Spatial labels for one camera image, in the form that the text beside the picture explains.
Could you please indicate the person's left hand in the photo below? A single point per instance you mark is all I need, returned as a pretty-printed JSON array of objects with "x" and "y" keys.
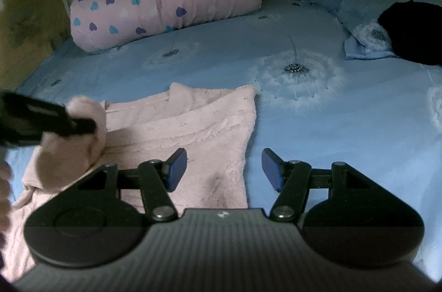
[{"x": 6, "y": 176}]

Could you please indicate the blue dandelion bed sheet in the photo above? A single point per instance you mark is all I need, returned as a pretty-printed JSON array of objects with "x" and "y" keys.
[{"x": 382, "y": 117}]

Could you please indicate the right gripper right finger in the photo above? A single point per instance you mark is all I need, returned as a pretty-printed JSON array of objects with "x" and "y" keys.
[{"x": 291, "y": 180}]

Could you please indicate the pink knit cardigan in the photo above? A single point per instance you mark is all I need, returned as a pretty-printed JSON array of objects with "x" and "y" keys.
[{"x": 213, "y": 126}]

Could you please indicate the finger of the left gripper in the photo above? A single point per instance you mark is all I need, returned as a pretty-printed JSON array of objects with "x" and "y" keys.
[{"x": 78, "y": 126}]

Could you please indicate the blue pillow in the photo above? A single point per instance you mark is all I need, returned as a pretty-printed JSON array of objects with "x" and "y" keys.
[{"x": 367, "y": 40}]

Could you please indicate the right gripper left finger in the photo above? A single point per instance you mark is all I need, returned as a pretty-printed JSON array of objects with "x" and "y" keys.
[{"x": 157, "y": 179}]

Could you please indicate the black garment on pillow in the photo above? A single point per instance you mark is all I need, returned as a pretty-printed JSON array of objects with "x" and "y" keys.
[{"x": 414, "y": 29}]

